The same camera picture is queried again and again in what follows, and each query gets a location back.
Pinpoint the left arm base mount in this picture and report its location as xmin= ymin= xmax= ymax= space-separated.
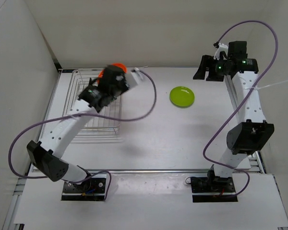
xmin=61 ymin=173 xmax=108 ymax=201

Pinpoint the metal wire dish rack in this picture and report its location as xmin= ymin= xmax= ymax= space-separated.
xmin=71 ymin=68 xmax=124 ymax=137

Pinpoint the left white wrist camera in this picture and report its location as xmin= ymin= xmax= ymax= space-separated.
xmin=125 ymin=68 xmax=145 ymax=89

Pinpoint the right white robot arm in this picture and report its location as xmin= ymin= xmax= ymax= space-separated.
xmin=193 ymin=41 xmax=275 ymax=192

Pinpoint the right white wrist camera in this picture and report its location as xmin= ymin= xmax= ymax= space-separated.
xmin=213 ymin=42 xmax=228 ymax=60

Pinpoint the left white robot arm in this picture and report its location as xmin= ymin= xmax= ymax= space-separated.
xmin=26 ymin=65 xmax=137 ymax=192

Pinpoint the white zip tie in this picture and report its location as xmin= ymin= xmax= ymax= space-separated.
xmin=242 ymin=80 xmax=288 ymax=91

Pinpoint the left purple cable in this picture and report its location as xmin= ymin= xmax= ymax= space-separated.
xmin=8 ymin=69 xmax=158 ymax=201

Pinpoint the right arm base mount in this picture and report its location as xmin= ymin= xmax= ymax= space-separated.
xmin=185 ymin=172 xmax=238 ymax=203

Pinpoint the orange plate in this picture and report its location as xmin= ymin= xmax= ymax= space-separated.
xmin=98 ymin=63 xmax=127 ymax=78

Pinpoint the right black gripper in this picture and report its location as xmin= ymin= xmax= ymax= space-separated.
xmin=192 ymin=55 xmax=230 ymax=82

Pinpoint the green plate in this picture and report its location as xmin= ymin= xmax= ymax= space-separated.
xmin=169 ymin=86 xmax=195 ymax=108

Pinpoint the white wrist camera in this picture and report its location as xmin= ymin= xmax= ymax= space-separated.
xmin=125 ymin=68 xmax=145 ymax=89
xmin=213 ymin=42 xmax=228 ymax=60

